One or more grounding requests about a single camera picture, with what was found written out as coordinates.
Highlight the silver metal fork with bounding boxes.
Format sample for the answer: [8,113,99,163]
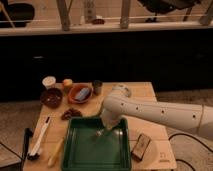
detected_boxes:
[91,129,109,140]

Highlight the pale yellow stick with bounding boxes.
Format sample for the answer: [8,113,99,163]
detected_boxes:
[47,138,64,167]

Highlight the dark brown bowl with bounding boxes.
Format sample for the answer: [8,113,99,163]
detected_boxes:
[40,88,63,109]

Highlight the orange clay bowl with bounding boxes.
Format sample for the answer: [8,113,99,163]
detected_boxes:
[68,84,92,104]

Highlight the black left chair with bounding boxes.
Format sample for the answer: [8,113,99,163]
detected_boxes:
[0,0,35,28]

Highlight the black floor cable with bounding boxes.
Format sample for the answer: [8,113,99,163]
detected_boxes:
[168,132,213,171]

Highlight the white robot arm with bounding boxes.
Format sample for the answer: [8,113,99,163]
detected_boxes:
[100,84,213,141]

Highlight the blue sponge block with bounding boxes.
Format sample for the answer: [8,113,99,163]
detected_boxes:
[75,88,90,101]

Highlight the small orange fruit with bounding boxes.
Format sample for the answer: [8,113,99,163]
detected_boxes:
[62,79,73,90]

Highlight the brown dried food pile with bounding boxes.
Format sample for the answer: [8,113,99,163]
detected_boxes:
[61,108,82,120]

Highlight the black office chair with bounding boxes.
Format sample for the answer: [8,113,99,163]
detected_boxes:
[137,0,201,23]

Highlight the black tongs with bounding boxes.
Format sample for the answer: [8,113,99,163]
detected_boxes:
[20,128,33,171]

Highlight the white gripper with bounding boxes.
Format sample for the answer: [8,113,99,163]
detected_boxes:
[100,109,121,130]

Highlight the brown rectangular box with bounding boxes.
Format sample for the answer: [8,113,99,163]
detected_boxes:
[131,134,151,162]

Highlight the green square tray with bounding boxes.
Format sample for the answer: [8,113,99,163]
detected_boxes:
[61,117,132,171]

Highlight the white lidded cup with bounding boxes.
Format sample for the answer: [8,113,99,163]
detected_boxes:
[42,76,56,89]

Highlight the dark metal cup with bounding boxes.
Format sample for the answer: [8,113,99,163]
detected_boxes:
[92,80,102,95]

